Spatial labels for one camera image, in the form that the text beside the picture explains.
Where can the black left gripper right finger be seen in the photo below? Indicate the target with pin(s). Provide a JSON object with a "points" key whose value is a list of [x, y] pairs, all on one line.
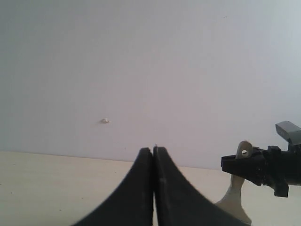
{"points": [[178, 203]]}

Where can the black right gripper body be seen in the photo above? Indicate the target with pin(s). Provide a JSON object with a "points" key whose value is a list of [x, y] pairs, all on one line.
{"points": [[282, 169]]}

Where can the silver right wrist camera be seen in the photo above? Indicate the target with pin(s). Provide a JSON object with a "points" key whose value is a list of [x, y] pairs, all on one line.
{"points": [[290, 132]]}

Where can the wide white-bristle paint brush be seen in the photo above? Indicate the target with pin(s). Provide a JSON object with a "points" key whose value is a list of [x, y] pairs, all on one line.
{"points": [[231, 201]]}

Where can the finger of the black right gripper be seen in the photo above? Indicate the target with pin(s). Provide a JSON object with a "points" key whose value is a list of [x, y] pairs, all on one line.
{"points": [[250, 168], [259, 152]]}

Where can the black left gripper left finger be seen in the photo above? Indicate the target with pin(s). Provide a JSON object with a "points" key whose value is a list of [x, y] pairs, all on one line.
{"points": [[131, 203]]}

